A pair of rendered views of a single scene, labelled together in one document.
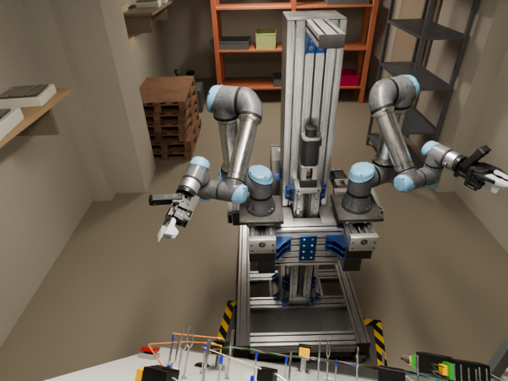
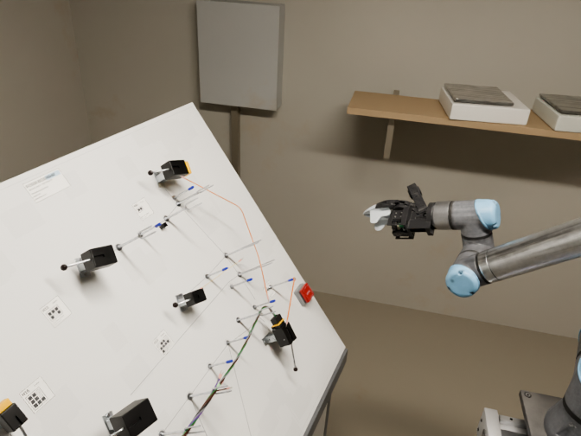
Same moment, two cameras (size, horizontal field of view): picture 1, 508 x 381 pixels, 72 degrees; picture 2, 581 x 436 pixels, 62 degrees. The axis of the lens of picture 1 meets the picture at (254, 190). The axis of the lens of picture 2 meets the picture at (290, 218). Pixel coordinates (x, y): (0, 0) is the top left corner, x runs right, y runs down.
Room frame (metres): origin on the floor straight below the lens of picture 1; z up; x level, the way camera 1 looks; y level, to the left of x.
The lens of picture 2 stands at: (0.89, -0.93, 2.14)
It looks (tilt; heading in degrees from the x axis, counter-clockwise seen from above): 29 degrees down; 101
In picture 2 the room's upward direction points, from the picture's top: 3 degrees clockwise
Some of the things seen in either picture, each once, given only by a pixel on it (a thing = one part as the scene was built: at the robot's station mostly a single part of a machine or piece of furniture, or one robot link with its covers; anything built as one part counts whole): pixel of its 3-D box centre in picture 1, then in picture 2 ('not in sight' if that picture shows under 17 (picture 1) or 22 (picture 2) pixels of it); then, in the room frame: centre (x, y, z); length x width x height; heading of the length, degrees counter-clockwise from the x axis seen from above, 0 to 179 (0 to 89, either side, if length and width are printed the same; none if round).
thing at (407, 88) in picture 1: (389, 134); not in sight; (1.50, -0.65, 1.54); 0.15 x 0.12 x 0.55; 115
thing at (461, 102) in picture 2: not in sight; (482, 102); (1.30, 1.44, 1.55); 0.37 x 0.35 x 0.09; 0
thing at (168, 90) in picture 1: (167, 116); not in sight; (4.63, 1.18, 0.39); 1.15 x 0.76 x 0.78; 0
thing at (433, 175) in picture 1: (428, 175); not in sight; (1.25, -0.75, 1.46); 0.11 x 0.08 x 0.11; 115
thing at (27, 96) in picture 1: (27, 94); not in sight; (2.21, 1.43, 1.54); 0.30 x 0.28 x 0.07; 0
